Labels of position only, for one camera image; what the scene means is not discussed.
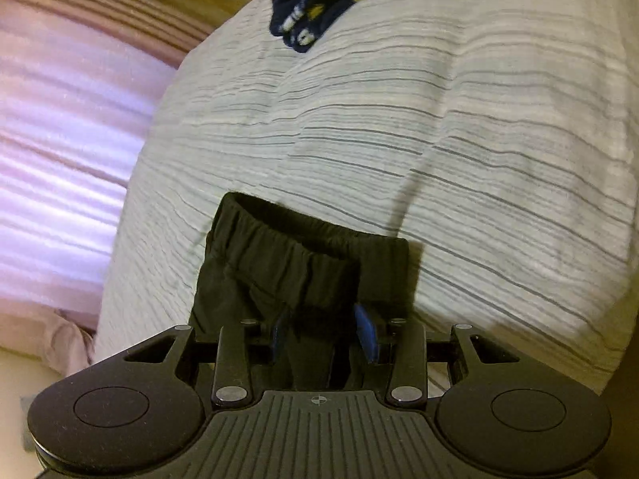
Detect black trousers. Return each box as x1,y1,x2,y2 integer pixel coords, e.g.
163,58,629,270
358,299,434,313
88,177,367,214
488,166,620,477
189,192,409,392

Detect pink crumpled cloth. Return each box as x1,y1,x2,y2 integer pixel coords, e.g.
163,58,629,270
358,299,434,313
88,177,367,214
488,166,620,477
1,299,94,376

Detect white striped bed cover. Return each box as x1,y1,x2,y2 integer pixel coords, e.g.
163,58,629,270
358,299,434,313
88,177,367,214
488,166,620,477
95,0,638,392

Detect pink striped curtain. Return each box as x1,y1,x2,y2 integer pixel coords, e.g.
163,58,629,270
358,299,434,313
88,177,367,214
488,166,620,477
1,0,211,327

